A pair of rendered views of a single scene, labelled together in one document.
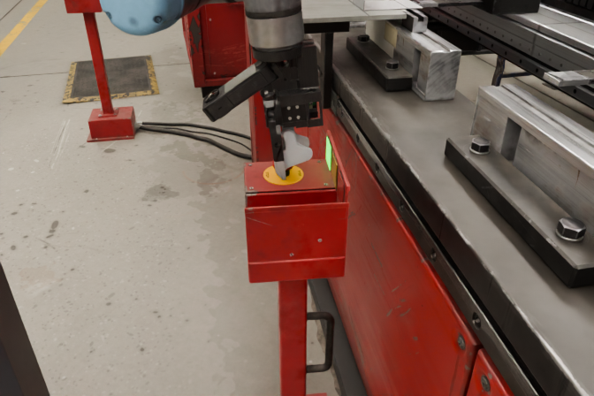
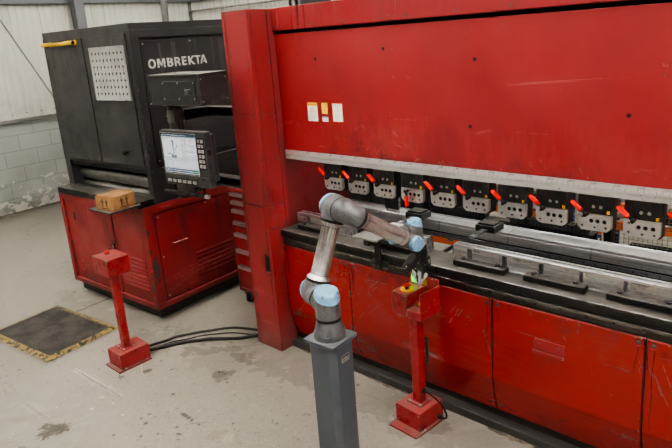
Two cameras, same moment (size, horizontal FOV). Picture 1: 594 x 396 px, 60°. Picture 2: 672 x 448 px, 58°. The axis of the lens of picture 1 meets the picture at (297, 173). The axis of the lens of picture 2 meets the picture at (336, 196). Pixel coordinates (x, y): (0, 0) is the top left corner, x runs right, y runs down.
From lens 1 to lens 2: 2.67 m
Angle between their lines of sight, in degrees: 36
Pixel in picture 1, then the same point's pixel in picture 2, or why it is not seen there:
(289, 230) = (428, 299)
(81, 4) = (118, 269)
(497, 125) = (463, 252)
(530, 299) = (500, 279)
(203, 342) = not seen: hidden behind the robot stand
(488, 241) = (484, 275)
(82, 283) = (249, 424)
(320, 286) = (368, 367)
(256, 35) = not seen: hidden behind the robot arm
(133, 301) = (288, 416)
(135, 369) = not seen: hidden behind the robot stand
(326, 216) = (435, 291)
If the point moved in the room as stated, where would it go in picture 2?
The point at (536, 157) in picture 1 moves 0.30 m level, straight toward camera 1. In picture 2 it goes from (479, 255) to (503, 276)
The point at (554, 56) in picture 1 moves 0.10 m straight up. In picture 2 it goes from (449, 229) to (448, 213)
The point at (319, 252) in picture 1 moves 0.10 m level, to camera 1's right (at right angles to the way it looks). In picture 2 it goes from (434, 304) to (447, 298)
